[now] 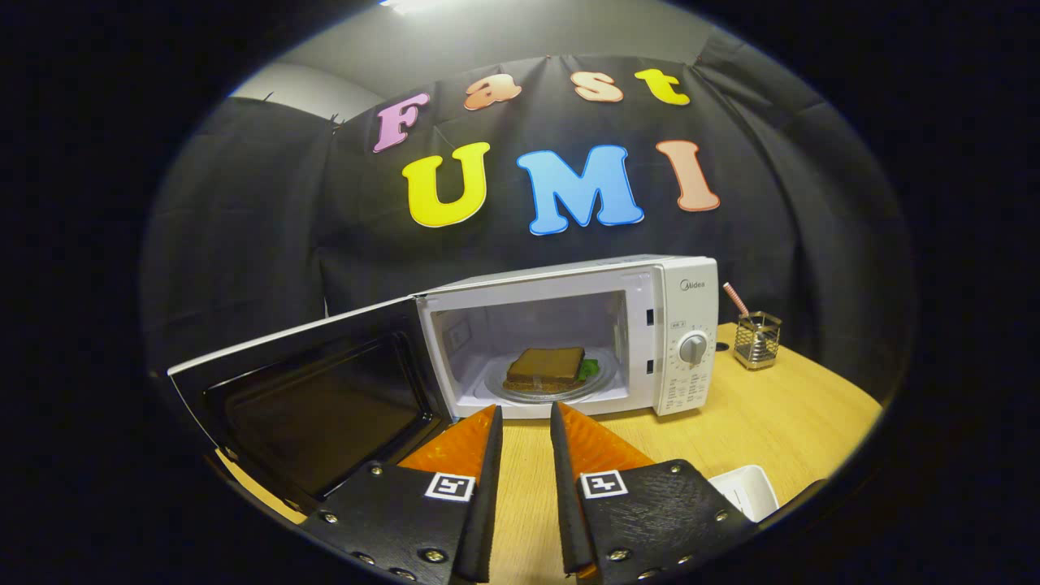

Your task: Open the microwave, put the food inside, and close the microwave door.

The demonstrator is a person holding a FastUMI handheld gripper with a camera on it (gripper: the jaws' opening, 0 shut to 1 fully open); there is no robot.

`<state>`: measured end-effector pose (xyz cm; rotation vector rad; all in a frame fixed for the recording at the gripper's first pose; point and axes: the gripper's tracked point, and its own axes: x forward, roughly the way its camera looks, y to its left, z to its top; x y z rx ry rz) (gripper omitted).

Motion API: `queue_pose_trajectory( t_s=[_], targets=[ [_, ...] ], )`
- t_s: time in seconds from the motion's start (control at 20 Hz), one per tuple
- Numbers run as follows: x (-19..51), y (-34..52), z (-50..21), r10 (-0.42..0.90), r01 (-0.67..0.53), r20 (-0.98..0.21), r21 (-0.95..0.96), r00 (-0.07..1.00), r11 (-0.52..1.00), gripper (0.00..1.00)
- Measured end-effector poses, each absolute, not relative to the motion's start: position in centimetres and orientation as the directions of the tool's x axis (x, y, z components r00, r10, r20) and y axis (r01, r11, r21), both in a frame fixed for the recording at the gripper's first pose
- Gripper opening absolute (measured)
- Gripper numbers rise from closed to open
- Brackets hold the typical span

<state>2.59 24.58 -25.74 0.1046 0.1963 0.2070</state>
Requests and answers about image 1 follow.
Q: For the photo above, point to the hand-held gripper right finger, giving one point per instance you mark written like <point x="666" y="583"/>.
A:
<point x="569" y="520"/>

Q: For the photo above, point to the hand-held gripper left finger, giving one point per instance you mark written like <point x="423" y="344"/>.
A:
<point x="483" y="520"/>

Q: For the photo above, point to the brown bread lettuce sandwich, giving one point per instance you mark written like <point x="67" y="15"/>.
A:
<point x="544" y="367"/>

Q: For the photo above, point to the white microwave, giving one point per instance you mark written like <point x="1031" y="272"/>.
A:
<point x="569" y="280"/>

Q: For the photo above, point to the glass turntable plate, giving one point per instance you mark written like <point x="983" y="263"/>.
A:
<point x="569" y="395"/>

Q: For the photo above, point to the white square dish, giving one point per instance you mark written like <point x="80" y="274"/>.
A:
<point x="751" y="491"/>

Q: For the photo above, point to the metal mesh holder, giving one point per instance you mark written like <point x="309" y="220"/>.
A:
<point x="757" y="345"/>

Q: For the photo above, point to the pink striped straw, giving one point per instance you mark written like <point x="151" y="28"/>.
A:
<point x="735" y="299"/>

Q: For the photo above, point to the black backdrop cloth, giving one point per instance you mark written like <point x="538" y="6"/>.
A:
<point x="244" y="203"/>

